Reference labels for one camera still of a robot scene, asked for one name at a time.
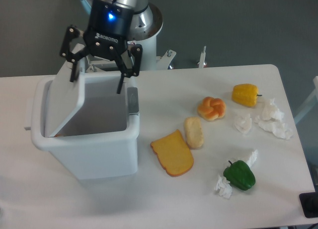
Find green bell pepper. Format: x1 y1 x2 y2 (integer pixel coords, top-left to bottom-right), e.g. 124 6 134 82
223 160 256 191

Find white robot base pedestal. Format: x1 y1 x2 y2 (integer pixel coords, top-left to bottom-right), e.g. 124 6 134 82
87 36 176 72

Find white chair frame right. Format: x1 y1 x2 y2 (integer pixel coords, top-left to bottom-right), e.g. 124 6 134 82
294 76 318 125

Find black device at table edge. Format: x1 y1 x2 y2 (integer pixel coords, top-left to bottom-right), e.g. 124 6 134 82
299 192 318 218

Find small crumpled white tissue front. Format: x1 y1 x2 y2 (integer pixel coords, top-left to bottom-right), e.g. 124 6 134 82
214 175 233 199

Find orange toast slice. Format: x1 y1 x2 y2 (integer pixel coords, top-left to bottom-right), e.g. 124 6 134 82
151 130 194 177

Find white tissue behind green pepper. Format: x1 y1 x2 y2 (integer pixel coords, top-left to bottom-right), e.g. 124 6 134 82
230 149 258 168

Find large crumpled white tissue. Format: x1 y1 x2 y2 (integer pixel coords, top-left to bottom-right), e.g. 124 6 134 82
254 98 293 140

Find white trash can body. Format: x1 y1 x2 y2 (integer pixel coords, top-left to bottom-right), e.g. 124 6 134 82
31 71 140 179

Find orange knotted bread roll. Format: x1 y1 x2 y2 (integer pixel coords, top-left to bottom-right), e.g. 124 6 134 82
197 97 226 122

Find white trash can lid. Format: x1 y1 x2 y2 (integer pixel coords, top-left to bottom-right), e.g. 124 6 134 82
44 57 86 138

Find grey trash can latch button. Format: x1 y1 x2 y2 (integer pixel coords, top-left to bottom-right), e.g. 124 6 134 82
127 87 139 115

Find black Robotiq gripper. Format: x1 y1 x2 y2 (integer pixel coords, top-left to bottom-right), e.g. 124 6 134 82
59 0 143 94

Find pale oblong bread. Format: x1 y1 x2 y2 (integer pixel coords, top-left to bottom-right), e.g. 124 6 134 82
184 117 204 149

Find crumpled white tissue centre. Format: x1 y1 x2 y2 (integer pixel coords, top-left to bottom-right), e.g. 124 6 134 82
234 113 252 135

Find yellow bell pepper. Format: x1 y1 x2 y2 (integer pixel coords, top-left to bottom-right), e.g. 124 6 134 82
232 83 262 107

